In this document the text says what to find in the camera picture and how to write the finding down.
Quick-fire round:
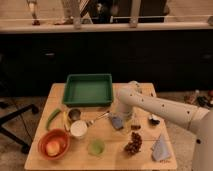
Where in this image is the brown wooden block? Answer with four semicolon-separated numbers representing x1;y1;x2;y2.
131;125;141;130

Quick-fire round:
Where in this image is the white cup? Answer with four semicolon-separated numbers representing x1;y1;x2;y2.
70;120;88;139

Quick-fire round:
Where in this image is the peach coloured fruit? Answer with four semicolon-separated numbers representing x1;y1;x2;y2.
46;141;60;156

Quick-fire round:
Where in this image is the green plastic tray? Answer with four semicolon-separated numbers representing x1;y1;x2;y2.
62;74;114;107

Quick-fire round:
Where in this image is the metal cup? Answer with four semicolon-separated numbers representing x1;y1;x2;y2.
68;108;81;122

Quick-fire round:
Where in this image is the blue sponge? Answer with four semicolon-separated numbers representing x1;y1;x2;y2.
109;114;123;130

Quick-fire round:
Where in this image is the green pepper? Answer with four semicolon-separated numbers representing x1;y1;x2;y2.
45;108;61;131

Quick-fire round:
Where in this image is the yellow banana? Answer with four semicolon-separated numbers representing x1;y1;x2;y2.
63;112;70;132

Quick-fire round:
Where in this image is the black office chair base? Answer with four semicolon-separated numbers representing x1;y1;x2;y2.
0;104;39;154

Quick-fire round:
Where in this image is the blue folded cloth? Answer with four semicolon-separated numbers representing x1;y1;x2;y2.
151;134;171;162

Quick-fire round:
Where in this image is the bunch of dark grapes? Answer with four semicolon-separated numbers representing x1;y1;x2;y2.
124;132;142;155

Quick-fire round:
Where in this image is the green plastic cup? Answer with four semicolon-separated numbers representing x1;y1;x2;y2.
88;139;105;156

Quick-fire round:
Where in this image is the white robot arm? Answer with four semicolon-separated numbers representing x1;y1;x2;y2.
116;82;213;171

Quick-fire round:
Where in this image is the orange bowl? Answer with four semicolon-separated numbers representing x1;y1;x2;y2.
38;129;70;160

